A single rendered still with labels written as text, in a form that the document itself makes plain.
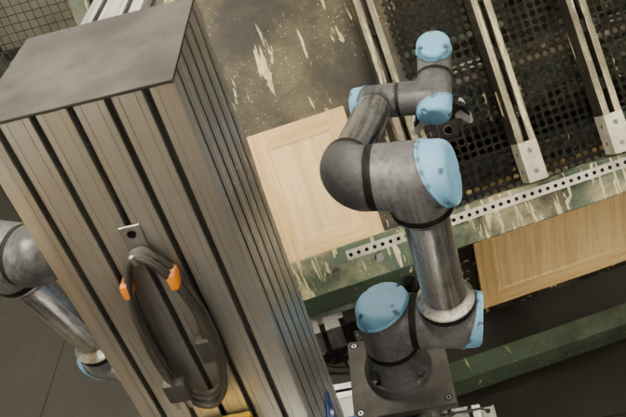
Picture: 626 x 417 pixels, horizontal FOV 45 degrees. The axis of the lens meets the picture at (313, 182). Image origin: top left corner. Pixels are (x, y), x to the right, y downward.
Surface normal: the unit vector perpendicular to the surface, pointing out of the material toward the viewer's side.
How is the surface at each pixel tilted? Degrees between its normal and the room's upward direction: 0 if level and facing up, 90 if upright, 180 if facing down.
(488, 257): 90
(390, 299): 8
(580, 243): 90
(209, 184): 90
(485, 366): 0
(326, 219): 56
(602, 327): 0
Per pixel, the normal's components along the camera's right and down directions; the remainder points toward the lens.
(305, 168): 0.04, 0.00
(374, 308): -0.36, -0.77
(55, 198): 0.04, 0.57
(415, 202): -0.16, 0.71
